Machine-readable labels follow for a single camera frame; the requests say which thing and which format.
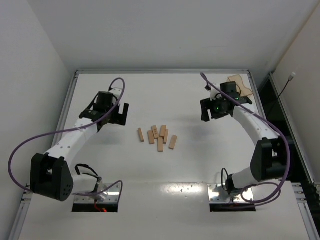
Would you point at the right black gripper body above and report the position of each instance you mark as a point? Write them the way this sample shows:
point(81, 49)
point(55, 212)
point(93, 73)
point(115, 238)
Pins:
point(208, 105)

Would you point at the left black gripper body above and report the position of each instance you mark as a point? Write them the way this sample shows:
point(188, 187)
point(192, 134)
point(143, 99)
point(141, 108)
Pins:
point(116, 117)

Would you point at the translucent orange plastic container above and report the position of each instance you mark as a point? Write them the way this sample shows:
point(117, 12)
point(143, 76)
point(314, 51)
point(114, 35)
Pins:
point(243, 90)

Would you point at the plain wood block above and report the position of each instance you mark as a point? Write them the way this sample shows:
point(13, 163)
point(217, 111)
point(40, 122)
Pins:
point(151, 138)

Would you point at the engraved wood block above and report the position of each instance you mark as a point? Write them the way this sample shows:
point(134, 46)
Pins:
point(155, 131)

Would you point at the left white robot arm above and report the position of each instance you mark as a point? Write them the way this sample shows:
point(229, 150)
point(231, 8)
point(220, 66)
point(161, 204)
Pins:
point(50, 173)

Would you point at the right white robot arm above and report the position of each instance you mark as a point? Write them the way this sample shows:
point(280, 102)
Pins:
point(271, 157)

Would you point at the black cable white plug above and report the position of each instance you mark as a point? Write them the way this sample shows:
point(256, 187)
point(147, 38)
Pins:
point(290, 78)

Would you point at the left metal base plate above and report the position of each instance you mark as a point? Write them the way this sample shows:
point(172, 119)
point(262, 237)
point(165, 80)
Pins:
point(110, 196)

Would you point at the metal base plate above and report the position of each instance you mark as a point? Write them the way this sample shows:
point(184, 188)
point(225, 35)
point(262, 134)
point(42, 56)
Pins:
point(217, 195)
point(110, 196)

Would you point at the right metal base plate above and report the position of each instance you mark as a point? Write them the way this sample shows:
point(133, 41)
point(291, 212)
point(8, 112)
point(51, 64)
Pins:
point(217, 195)

